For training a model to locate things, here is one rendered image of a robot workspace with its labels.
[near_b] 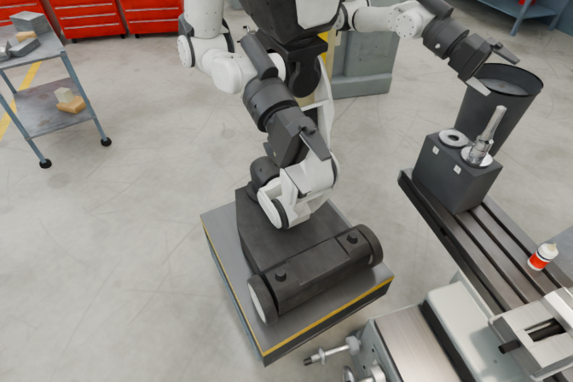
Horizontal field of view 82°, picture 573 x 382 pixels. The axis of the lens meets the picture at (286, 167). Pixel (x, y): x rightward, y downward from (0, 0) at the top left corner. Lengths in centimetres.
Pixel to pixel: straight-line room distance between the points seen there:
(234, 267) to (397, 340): 81
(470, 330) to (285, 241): 76
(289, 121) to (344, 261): 97
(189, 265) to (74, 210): 99
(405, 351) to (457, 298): 23
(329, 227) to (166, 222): 124
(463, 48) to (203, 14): 62
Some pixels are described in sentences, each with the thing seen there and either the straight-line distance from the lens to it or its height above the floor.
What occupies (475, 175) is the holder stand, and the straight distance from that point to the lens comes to 115.
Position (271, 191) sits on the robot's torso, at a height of 72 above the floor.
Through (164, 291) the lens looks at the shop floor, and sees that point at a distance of 214.
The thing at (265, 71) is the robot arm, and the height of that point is 154.
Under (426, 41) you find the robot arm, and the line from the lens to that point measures 98.
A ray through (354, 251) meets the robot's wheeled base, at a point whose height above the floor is 60.
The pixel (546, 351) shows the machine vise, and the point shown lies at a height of 100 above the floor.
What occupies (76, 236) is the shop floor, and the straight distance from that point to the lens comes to 260.
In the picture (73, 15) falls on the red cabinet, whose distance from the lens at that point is 520.
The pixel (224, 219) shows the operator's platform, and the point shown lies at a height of 40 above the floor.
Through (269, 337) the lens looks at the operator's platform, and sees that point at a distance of 151.
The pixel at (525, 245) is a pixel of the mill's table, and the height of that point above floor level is 93.
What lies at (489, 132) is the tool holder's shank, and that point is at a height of 123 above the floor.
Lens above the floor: 182
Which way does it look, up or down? 44 degrees down
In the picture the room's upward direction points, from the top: straight up
